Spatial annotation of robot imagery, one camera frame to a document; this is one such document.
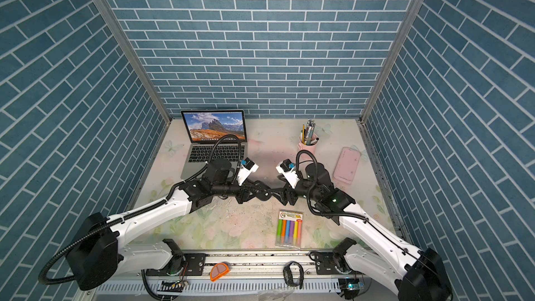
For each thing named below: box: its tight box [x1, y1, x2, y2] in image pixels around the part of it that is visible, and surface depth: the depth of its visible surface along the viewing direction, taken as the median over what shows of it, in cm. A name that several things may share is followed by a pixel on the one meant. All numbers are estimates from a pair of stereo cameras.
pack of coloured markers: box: [275, 209, 304, 249], surface depth 82 cm
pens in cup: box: [300, 118, 320, 146], surface depth 99 cm
